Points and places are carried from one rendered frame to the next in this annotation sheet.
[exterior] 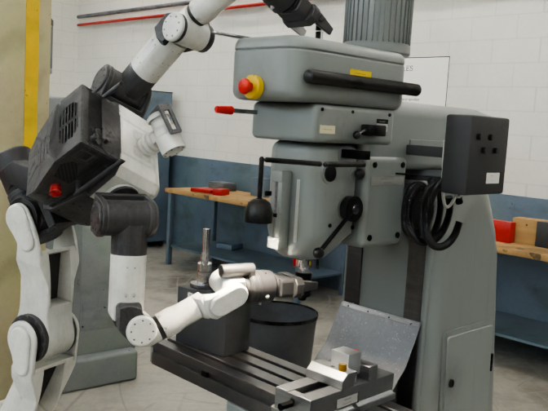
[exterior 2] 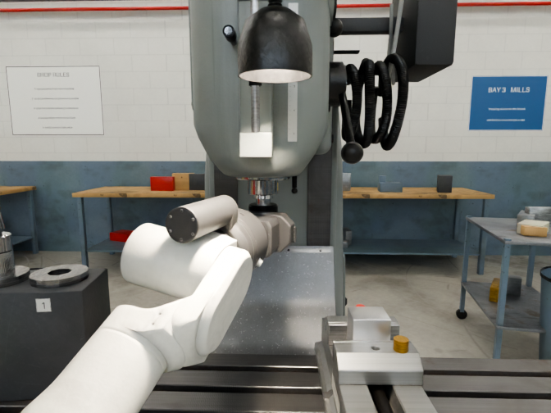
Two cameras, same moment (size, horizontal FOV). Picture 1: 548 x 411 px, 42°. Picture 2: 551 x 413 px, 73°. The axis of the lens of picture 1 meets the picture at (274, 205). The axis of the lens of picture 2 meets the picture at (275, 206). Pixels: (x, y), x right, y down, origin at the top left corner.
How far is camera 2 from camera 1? 162 cm
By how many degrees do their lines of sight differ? 43
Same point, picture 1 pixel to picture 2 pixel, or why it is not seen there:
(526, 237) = (182, 185)
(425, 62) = (79, 70)
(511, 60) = (147, 70)
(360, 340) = (259, 288)
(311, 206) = (321, 64)
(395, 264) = (288, 185)
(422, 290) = (330, 209)
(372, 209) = not seen: hidden behind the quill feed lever
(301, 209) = not seen: hidden behind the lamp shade
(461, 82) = (111, 85)
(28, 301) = not seen: outside the picture
